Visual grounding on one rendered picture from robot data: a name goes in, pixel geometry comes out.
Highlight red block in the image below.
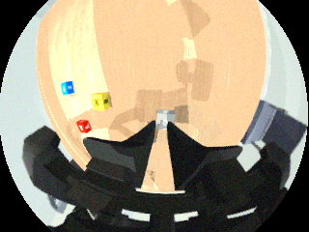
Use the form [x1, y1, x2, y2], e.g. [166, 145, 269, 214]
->
[76, 119, 92, 134]

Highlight blue block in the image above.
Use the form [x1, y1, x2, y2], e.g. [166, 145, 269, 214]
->
[61, 81, 73, 96]

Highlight yellow block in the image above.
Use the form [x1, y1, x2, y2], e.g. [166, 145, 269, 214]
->
[90, 93, 109, 111]

